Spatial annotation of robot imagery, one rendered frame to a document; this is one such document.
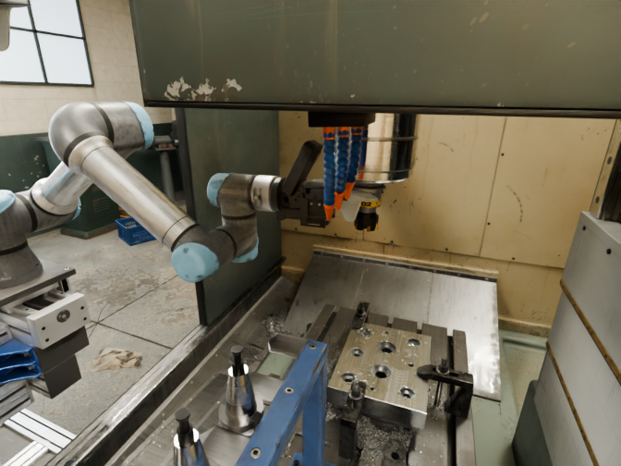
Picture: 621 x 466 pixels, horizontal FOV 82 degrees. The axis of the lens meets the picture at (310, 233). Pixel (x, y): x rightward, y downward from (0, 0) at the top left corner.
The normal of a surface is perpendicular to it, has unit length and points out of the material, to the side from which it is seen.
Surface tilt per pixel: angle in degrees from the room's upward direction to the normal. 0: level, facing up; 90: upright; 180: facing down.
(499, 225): 90
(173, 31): 90
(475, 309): 24
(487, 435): 0
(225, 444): 0
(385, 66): 90
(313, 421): 90
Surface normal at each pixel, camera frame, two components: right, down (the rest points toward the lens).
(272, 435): 0.01, -0.93
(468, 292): -0.13, -0.72
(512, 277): -0.33, 0.33
